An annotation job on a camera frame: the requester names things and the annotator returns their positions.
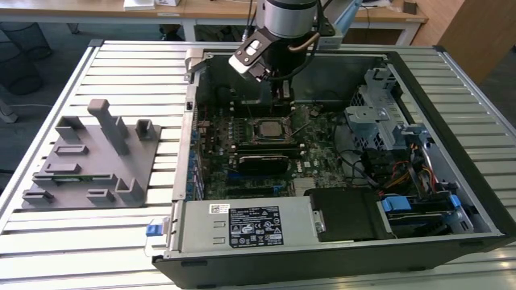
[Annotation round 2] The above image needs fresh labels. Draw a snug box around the metal socket cover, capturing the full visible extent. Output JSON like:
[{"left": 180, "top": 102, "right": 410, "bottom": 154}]
[{"left": 287, "top": 105, "right": 312, "bottom": 131}]

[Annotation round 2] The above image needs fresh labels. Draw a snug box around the silver square CPU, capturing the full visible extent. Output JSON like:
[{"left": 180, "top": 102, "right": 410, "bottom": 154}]
[{"left": 258, "top": 120, "right": 284, "bottom": 137}]

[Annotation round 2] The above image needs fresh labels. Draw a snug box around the CPU socket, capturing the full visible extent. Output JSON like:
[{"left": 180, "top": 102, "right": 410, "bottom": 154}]
[{"left": 248, "top": 117, "right": 291, "bottom": 143}]

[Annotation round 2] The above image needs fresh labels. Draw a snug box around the black RAM slot bank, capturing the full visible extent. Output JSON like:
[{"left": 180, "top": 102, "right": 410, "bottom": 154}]
[
  {"left": 236, "top": 143, "right": 303, "bottom": 158},
  {"left": 230, "top": 101, "right": 295, "bottom": 118}
]

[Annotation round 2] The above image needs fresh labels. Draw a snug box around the thin metal locking lever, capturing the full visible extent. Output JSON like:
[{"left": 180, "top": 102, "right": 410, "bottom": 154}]
[
  {"left": 294, "top": 119, "right": 315, "bottom": 136},
  {"left": 240, "top": 90, "right": 256, "bottom": 120}
]

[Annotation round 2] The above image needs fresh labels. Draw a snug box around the metal drive cage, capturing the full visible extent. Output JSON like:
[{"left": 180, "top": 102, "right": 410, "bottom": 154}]
[{"left": 343, "top": 68, "right": 407, "bottom": 152}]

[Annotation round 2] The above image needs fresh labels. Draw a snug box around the green motherboard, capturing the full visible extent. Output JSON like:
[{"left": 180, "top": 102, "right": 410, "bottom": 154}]
[{"left": 192, "top": 102, "right": 354, "bottom": 202}]

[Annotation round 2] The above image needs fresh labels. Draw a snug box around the black graphics card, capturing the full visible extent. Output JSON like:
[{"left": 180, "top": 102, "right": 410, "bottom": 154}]
[{"left": 236, "top": 154, "right": 290, "bottom": 176}]

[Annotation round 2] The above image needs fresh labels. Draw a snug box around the small silver heat sink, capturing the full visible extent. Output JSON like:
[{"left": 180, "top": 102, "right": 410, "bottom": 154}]
[{"left": 294, "top": 178, "right": 318, "bottom": 196}]

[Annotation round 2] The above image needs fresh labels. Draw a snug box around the wooden cabinet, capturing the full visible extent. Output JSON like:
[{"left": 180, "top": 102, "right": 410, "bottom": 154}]
[{"left": 411, "top": 0, "right": 516, "bottom": 85}]

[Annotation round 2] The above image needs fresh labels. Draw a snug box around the blue disk carrier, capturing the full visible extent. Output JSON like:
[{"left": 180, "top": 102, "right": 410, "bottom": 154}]
[{"left": 380, "top": 195, "right": 414, "bottom": 214}]

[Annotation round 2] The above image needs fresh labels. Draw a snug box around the silver power supply unit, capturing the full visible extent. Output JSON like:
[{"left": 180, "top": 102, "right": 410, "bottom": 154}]
[{"left": 176, "top": 199, "right": 326, "bottom": 254}]

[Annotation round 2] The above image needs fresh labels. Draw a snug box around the grey plastic parts rack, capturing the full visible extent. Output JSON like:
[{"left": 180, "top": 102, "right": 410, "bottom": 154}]
[{"left": 20, "top": 98, "right": 163, "bottom": 209}]

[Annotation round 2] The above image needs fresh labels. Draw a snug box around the black mesh waste bin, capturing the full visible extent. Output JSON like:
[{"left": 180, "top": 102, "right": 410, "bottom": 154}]
[
  {"left": 0, "top": 21, "right": 54, "bottom": 61},
  {"left": 0, "top": 56, "right": 44, "bottom": 95}
]

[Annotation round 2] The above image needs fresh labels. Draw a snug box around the black open PC case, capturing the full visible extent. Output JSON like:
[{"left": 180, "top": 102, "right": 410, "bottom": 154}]
[{"left": 151, "top": 48, "right": 516, "bottom": 289}]

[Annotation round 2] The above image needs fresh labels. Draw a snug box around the grey furniture leg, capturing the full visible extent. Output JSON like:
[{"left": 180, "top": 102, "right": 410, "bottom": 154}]
[{"left": 0, "top": 83, "right": 20, "bottom": 124}]

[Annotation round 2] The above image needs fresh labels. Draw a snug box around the black cable brown connector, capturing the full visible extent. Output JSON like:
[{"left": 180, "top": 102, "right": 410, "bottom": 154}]
[{"left": 278, "top": 0, "right": 326, "bottom": 83}]

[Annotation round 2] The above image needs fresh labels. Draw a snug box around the white wrist camera black plate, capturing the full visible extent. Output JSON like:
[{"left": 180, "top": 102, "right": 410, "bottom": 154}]
[{"left": 228, "top": 31, "right": 272, "bottom": 82}]

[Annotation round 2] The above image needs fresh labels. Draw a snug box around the small white wrist camera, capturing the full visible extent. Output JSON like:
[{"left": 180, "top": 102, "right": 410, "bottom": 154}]
[{"left": 318, "top": 28, "right": 346, "bottom": 50}]

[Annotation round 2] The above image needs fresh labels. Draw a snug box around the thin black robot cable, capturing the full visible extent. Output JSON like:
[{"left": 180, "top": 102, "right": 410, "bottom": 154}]
[{"left": 242, "top": 0, "right": 260, "bottom": 42}]

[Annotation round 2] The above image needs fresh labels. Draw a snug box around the orange yellow wire bundle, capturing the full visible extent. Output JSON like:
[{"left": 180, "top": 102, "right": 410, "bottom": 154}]
[{"left": 376, "top": 144, "right": 439, "bottom": 197}]

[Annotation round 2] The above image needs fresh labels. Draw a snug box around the wooden desk white frame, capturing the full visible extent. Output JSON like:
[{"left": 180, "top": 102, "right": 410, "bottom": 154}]
[{"left": 0, "top": 0, "right": 430, "bottom": 46}]

